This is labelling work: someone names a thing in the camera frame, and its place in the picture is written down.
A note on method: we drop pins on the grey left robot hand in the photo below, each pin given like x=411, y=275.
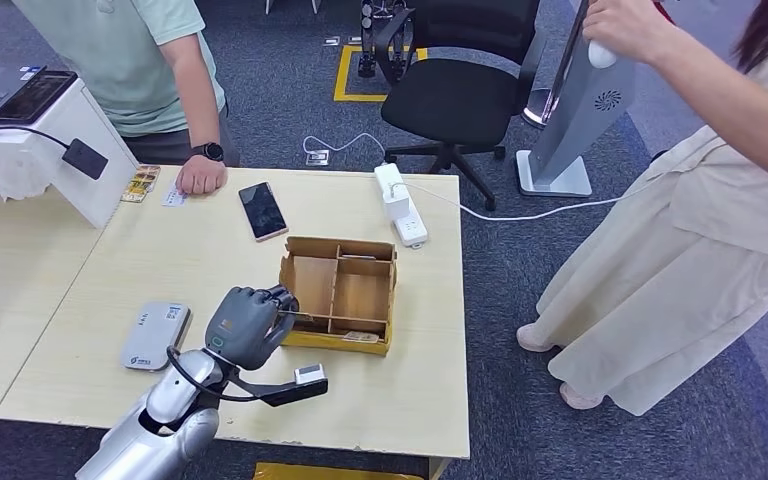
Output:
x=245, y=324

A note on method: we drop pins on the person's left hand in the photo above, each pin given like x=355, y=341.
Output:
x=202, y=177
x=629, y=26

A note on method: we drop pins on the white ID card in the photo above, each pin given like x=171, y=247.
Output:
x=174, y=197

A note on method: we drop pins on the white handheld device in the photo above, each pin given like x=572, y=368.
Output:
x=601, y=56

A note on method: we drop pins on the room key card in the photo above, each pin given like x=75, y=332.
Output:
x=361, y=337
x=304, y=316

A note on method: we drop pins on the cardboard organizer box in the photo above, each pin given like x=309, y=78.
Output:
x=314, y=285

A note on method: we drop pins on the person's left forearm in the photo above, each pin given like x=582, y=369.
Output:
x=735, y=112
x=192, y=96

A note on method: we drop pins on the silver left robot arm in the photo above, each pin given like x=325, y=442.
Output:
x=159, y=437

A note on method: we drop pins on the yellow key card stack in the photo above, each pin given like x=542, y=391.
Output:
x=141, y=184

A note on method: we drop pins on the grey card reader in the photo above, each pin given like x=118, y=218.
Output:
x=155, y=334

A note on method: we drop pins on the dark key card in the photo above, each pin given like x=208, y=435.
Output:
x=359, y=257

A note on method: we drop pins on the person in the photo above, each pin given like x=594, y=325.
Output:
x=106, y=60
x=689, y=265

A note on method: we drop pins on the black wristwatch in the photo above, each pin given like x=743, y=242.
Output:
x=207, y=152

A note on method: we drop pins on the black smartphone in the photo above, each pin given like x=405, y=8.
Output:
x=263, y=210

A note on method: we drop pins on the floor socket plate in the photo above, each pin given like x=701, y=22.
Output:
x=316, y=158

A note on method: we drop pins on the white desk stand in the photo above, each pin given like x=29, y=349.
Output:
x=86, y=156

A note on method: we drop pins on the black power adapter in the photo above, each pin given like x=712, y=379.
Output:
x=84, y=160

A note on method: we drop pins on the black round floor object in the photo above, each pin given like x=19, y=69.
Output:
x=659, y=156

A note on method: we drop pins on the grey floor display stand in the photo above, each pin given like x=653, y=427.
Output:
x=556, y=152

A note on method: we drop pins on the yellow object under table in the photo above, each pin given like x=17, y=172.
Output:
x=324, y=474

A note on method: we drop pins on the white crumpled bag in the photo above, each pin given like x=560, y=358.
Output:
x=20, y=181

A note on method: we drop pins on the black tablet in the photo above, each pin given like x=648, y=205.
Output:
x=33, y=97

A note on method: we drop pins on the small floor marker plate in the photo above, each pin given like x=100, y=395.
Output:
x=354, y=40
x=331, y=41

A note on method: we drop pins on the black office chair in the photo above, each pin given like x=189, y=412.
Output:
x=453, y=99

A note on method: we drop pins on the white power strip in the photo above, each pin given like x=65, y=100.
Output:
x=414, y=232

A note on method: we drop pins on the white charger plug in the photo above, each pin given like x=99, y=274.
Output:
x=397, y=202

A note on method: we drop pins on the white furniture legs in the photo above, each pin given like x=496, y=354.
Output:
x=316, y=5

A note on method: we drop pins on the pale table leg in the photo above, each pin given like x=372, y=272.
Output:
x=438, y=469

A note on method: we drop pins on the black metal stand frame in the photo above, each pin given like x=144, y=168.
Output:
x=365, y=38

